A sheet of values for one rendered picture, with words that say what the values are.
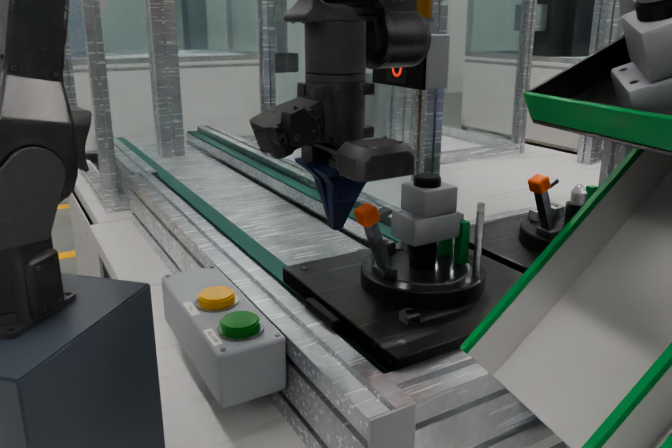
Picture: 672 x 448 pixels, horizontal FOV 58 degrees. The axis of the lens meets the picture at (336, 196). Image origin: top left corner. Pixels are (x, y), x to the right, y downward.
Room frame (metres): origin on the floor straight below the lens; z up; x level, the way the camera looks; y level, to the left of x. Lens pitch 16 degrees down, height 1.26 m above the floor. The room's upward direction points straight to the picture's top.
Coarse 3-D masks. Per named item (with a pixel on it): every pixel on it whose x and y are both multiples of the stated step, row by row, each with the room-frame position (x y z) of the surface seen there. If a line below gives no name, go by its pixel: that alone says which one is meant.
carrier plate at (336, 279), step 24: (312, 264) 0.69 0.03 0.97; (336, 264) 0.69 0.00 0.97; (360, 264) 0.69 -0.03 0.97; (312, 288) 0.62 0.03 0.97; (336, 288) 0.62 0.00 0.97; (360, 288) 0.62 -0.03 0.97; (504, 288) 0.62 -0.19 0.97; (336, 312) 0.56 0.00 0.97; (360, 312) 0.56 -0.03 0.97; (384, 312) 0.56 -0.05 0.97; (432, 312) 0.56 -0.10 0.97; (456, 312) 0.56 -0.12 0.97; (480, 312) 0.56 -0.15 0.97; (360, 336) 0.52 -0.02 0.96; (384, 336) 0.51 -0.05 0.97; (408, 336) 0.51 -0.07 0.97; (432, 336) 0.51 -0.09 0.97; (456, 336) 0.51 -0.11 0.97; (384, 360) 0.49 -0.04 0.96; (408, 360) 0.48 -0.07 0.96
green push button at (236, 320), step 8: (232, 312) 0.56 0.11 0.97; (240, 312) 0.56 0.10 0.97; (248, 312) 0.56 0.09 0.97; (224, 320) 0.54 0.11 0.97; (232, 320) 0.54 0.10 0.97; (240, 320) 0.54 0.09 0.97; (248, 320) 0.54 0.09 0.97; (256, 320) 0.54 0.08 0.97; (224, 328) 0.53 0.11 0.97; (232, 328) 0.52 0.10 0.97; (240, 328) 0.52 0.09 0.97; (248, 328) 0.53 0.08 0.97; (256, 328) 0.53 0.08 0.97; (232, 336) 0.52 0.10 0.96; (240, 336) 0.52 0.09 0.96; (248, 336) 0.52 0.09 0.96
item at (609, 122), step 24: (624, 48) 0.45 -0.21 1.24; (576, 72) 0.43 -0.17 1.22; (600, 72) 0.44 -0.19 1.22; (528, 96) 0.42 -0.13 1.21; (552, 96) 0.40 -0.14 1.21; (576, 96) 0.43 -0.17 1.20; (600, 96) 0.42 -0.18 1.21; (552, 120) 0.40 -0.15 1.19; (576, 120) 0.38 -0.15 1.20; (600, 120) 0.36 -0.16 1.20; (624, 120) 0.34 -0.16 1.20; (648, 120) 0.32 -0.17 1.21; (624, 144) 0.35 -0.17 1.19; (648, 144) 0.33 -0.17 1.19
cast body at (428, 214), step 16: (416, 176) 0.63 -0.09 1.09; (432, 176) 0.63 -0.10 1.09; (416, 192) 0.62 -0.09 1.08; (432, 192) 0.61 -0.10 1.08; (448, 192) 0.62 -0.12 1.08; (416, 208) 0.62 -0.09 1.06; (432, 208) 0.61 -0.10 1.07; (448, 208) 0.62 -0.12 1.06; (400, 224) 0.62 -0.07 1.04; (416, 224) 0.60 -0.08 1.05; (432, 224) 0.61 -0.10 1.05; (448, 224) 0.62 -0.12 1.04; (416, 240) 0.60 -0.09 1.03; (432, 240) 0.61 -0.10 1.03
